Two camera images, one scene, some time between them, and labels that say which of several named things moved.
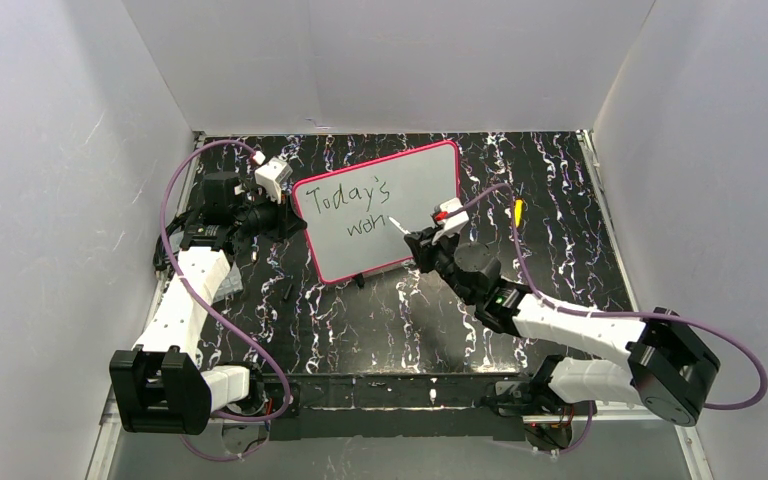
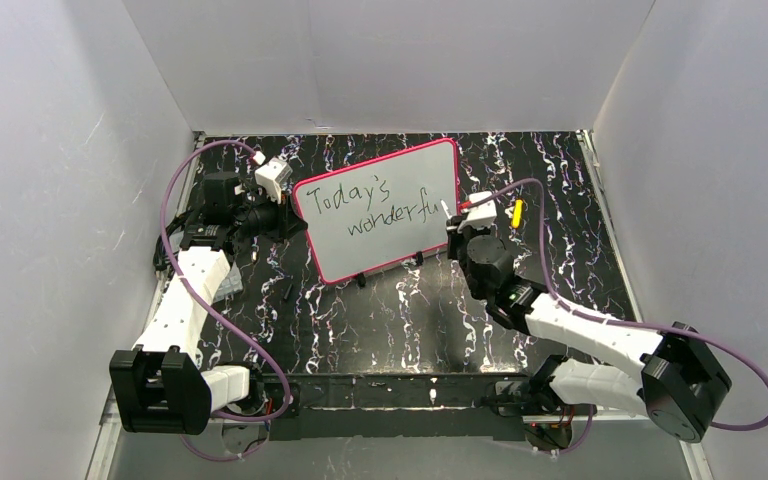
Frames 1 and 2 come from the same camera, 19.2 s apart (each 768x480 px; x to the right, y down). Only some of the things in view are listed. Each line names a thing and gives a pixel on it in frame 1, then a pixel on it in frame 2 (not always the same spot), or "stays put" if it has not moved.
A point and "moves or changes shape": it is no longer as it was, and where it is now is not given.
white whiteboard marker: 398,225 moves or changes shape
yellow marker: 518,210 stays put
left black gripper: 281,220 stays put
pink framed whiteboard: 348,231 stays put
